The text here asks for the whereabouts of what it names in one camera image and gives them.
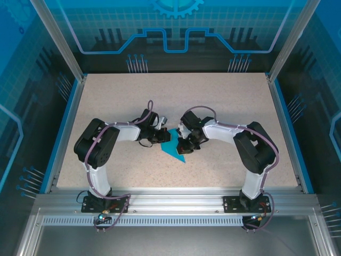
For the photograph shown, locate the blue paper sheet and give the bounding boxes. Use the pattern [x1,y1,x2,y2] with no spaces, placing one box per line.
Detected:
[160,128,187,164]

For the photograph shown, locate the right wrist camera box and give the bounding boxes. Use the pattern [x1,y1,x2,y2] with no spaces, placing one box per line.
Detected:
[177,125,190,139]

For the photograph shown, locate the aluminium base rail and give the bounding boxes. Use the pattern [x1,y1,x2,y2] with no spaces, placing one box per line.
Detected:
[34,186,319,214]

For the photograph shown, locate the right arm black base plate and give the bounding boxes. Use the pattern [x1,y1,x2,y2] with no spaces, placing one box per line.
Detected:
[222,195,272,213]

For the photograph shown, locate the slotted metal cable duct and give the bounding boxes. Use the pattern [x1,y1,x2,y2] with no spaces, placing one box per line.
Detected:
[41,216,245,227]

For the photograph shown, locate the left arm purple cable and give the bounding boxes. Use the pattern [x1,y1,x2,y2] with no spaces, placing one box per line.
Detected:
[84,100,132,233]

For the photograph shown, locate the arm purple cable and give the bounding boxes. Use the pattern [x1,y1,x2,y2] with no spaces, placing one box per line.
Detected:
[188,105,280,233]
[84,100,132,233]

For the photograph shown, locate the aluminium side rail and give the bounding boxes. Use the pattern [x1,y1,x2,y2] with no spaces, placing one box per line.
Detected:
[267,77,308,194]
[44,77,87,194]

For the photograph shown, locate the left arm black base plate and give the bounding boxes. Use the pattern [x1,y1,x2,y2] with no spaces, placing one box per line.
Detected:
[80,196,131,213]

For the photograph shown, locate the thin black base cable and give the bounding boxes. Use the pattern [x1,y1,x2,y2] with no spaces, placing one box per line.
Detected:
[76,188,90,205]

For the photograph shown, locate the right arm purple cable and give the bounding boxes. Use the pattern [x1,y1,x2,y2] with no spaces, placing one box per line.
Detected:
[188,105,280,233]

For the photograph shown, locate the aluminium corner post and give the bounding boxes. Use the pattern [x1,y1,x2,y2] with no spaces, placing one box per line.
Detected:
[29,0,87,84]
[266,0,322,83]

